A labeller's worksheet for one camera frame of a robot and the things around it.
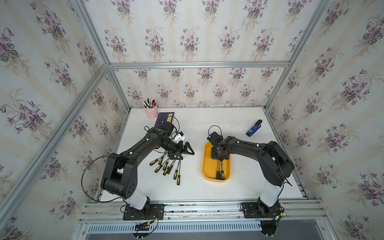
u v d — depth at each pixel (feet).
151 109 3.45
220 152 2.29
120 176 1.44
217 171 2.81
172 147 2.38
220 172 2.82
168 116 3.66
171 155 2.51
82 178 1.34
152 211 2.40
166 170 2.83
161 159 2.97
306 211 2.44
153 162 2.96
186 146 2.42
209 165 2.89
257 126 3.44
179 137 2.63
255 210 2.36
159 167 2.89
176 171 2.82
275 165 1.57
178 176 2.76
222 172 2.82
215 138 2.51
